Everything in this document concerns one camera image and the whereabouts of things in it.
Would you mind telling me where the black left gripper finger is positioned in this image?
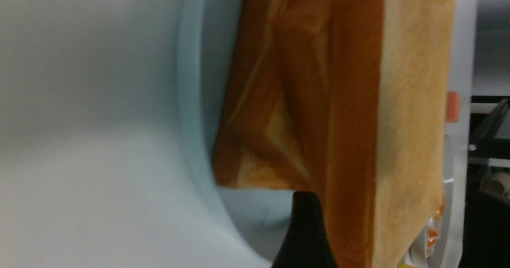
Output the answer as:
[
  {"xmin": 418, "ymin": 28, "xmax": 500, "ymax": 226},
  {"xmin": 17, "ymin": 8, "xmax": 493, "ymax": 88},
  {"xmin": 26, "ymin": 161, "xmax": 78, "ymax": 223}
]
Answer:
[{"xmin": 272, "ymin": 191, "xmax": 337, "ymax": 268}]

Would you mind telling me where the toast slice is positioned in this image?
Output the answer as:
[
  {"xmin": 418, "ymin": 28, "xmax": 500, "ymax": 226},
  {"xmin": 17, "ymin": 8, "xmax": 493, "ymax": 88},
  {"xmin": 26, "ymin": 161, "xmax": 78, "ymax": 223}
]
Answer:
[
  {"xmin": 212, "ymin": 0, "xmax": 311, "ymax": 191},
  {"xmin": 324, "ymin": 0, "xmax": 455, "ymax": 268}
]

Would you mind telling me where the near fried egg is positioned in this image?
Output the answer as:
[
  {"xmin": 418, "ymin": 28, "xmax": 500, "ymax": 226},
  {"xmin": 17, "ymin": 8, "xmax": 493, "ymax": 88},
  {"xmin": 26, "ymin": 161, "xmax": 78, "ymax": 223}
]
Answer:
[{"xmin": 426, "ymin": 194, "xmax": 445, "ymax": 258}]

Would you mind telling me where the grey plate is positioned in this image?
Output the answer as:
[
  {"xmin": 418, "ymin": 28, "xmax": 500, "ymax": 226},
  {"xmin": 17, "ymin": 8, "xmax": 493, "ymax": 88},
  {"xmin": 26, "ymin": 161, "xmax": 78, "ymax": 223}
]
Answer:
[{"xmin": 397, "ymin": 135, "xmax": 466, "ymax": 268}]

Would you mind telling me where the orange cube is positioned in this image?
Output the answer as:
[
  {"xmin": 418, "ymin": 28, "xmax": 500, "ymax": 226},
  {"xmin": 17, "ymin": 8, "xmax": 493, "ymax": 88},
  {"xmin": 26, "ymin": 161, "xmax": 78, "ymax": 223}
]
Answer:
[{"xmin": 445, "ymin": 91, "xmax": 461, "ymax": 123}]

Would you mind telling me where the light blue plate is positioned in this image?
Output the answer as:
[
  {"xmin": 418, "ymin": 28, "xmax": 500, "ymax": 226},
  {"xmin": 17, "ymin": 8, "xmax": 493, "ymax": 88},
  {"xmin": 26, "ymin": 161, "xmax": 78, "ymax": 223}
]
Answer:
[{"xmin": 177, "ymin": 0, "xmax": 292, "ymax": 268}]

